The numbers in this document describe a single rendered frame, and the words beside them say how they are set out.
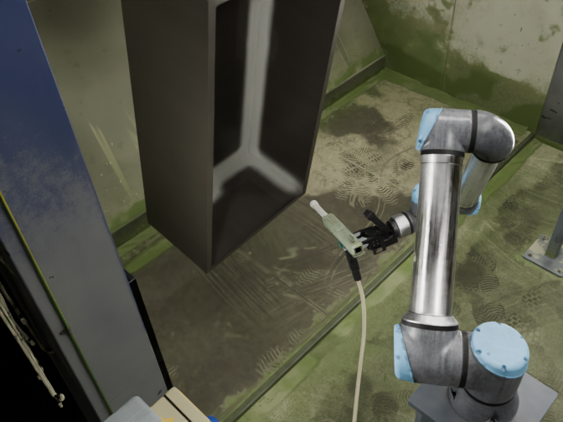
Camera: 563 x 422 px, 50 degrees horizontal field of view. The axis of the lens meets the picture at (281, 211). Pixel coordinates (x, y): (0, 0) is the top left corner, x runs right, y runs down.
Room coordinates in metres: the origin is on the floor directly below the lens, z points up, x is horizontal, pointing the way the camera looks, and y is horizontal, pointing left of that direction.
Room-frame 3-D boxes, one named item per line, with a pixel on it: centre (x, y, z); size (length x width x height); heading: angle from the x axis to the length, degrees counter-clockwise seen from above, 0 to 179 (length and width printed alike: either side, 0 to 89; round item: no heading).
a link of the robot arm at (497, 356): (0.84, -0.53, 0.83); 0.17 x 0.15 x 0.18; 78
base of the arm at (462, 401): (0.84, -0.54, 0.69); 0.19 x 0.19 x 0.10
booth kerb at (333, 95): (2.68, 0.22, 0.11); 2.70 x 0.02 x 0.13; 133
